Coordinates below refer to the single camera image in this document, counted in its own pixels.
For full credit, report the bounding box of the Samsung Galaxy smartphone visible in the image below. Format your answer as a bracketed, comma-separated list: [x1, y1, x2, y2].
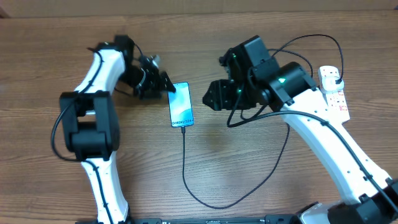
[168, 82, 194, 128]

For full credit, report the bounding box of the black USB charging cable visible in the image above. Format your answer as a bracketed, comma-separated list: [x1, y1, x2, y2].
[180, 34, 345, 210]

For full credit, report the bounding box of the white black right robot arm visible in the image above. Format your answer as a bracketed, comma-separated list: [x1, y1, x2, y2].
[203, 36, 397, 223]

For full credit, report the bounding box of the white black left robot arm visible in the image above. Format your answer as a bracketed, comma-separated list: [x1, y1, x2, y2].
[50, 35, 176, 223]

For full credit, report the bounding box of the white charger plug adapter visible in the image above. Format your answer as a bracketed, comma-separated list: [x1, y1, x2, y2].
[320, 77, 345, 94]

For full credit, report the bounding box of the white power strip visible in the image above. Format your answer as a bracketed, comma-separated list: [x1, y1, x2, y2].
[317, 65, 351, 124]

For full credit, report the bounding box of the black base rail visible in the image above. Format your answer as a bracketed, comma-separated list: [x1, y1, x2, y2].
[131, 214, 302, 224]

